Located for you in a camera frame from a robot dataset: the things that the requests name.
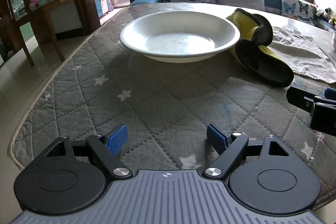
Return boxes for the blue sofa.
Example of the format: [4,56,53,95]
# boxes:
[131,0,335,32]

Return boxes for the plush toys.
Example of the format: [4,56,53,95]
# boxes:
[316,7,335,28]

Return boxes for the large white bowl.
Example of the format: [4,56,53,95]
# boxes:
[120,11,240,63]

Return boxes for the small butterfly pillow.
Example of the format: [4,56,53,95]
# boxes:
[281,0,316,25]

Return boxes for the yellow and black cleaning cloth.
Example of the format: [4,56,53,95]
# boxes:
[227,9,294,88]

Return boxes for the dark wooden desk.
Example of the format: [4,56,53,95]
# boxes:
[10,0,87,67]

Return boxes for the grey towel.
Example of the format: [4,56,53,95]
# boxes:
[269,25,335,84]

